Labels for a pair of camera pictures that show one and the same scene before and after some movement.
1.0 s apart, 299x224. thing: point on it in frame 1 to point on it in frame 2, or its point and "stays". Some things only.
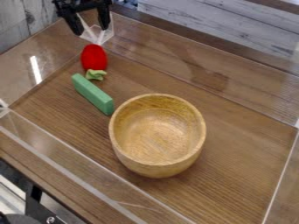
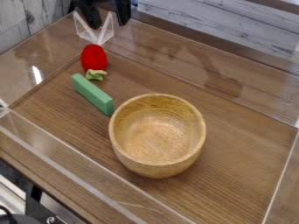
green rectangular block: x=90 y=92 stays
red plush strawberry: x=95 y=59 stays
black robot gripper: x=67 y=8 to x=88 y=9
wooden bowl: x=156 y=131 stays
